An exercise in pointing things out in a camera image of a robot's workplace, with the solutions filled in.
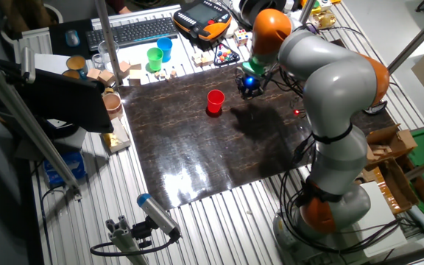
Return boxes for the teal mug with yellow inside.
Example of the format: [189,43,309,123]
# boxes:
[66,54,88,80]

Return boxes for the white flat board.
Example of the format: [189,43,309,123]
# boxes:
[357,181,409,258]

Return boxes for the grey computer mouse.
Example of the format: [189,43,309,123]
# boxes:
[64,29,81,48]

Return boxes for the open cardboard box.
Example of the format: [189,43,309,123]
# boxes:
[364,124,419,166]

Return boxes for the upright aluminium post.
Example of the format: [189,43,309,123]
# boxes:
[93,0,124,88]

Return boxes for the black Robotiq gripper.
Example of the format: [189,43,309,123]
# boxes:
[235,67,265,100]

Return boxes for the pink beige cup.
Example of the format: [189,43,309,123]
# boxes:
[102,91,124,121]

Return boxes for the black filament spool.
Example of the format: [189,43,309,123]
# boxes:
[238,0,287,27]

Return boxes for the white paper sheet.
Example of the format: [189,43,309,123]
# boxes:
[34,53,74,75]

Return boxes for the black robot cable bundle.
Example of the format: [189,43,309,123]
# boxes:
[276,167,414,258]

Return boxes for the black flat monitor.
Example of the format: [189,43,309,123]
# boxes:
[0,57,114,134]

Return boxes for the orange black teach pendant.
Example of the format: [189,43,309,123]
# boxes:
[172,0,233,42]

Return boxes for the white cube with coloured dots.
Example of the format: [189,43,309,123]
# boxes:
[233,28,250,48]

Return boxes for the shiny golden object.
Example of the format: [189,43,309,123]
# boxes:
[311,10,337,30]

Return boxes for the small clear glass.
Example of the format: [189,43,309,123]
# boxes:
[91,53,105,71]

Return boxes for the black camera cable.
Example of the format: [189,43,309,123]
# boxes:
[89,230,182,258]

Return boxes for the green plastic cup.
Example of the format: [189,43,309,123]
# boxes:
[146,46,164,73]

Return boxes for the thin aluminium post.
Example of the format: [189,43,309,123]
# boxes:
[299,0,317,25]

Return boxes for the silver camera with blue cap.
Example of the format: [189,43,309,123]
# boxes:
[136,193,182,239]

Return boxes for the flat box with gold item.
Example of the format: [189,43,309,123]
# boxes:
[101,116,132,155]

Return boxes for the black triangle rack with balls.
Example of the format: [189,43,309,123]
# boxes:
[213,43,241,68]

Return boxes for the black mouse pad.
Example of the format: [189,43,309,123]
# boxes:
[49,18,95,60]

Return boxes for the blue plastic packet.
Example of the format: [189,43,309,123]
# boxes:
[43,150,87,187]

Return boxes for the tall clear glass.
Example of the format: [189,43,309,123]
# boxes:
[96,39,120,73]

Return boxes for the red plastic cup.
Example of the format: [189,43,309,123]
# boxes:
[206,89,226,115]

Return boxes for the white round basket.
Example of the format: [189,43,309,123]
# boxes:
[0,2,65,47]

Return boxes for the long slanted aluminium beam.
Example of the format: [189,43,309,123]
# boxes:
[0,51,83,200]

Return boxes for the yellow rimmed mug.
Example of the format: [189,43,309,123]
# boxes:
[61,68,81,80]

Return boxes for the long brown cardboard box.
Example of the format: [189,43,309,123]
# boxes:
[358,158,420,215]

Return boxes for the blue plastic cup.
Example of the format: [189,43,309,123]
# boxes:
[156,37,174,63]

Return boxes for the slanted aluminium post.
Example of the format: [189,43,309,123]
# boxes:
[387,5,424,74]

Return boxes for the silver camera on beam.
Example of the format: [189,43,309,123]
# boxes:
[20,46,37,85]

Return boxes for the black computer keyboard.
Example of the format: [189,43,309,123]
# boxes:
[85,16,180,52]

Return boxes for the black curved tray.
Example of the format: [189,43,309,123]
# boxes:
[362,99,389,116]

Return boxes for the short aluminium profile stub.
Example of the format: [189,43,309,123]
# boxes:
[105,216,149,265]

